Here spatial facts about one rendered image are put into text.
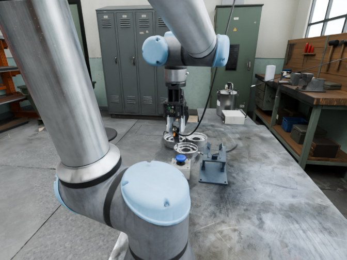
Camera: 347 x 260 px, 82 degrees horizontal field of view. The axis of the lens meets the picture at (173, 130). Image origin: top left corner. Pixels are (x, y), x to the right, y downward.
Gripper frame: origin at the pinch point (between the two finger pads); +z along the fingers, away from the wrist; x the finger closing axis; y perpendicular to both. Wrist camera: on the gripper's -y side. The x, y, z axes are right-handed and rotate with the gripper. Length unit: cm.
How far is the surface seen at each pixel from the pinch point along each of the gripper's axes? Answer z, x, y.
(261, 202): 13.1, 29.2, 18.7
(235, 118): 19, 34, -83
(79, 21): -83, -238, -320
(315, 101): 10, 104, -117
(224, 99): 9, 26, -105
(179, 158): 5.8, 2.8, 8.9
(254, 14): -84, 76, -301
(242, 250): 13.2, 21.3, 35.8
